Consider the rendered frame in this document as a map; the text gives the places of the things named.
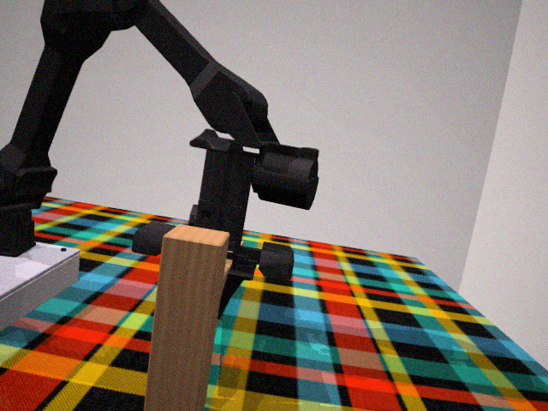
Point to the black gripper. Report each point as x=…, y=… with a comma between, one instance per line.
x=225, y=213

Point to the wooden side rail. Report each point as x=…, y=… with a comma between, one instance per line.
x=226, y=270

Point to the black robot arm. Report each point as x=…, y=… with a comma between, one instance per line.
x=73, y=30

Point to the dark brown wooden post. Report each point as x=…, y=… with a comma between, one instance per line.
x=190, y=279

